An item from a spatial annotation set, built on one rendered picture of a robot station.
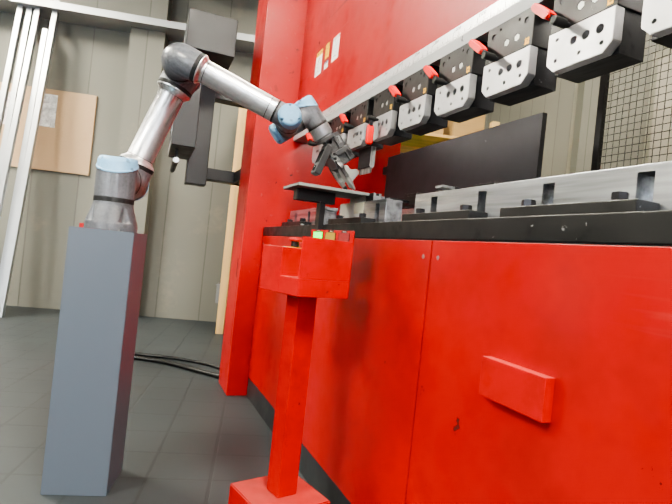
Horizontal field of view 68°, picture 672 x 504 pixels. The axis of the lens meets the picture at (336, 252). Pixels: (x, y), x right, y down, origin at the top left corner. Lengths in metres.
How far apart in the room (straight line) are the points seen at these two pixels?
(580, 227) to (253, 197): 1.98
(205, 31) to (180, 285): 2.75
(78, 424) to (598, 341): 1.39
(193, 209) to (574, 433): 4.44
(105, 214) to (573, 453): 1.33
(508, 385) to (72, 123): 4.81
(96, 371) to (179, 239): 3.43
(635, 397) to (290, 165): 2.16
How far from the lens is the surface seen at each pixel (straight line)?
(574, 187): 1.03
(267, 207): 2.61
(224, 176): 3.14
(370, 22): 2.03
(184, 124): 2.73
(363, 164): 1.87
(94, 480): 1.74
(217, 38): 2.89
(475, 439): 1.02
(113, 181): 1.63
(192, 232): 4.97
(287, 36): 2.83
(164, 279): 5.01
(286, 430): 1.40
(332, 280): 1.29
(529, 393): 0.88
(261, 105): 1.66
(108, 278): 1.59
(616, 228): 0.80
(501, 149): 2.05
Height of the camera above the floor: 0.78
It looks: level
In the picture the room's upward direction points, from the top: 6 degrees clockwise
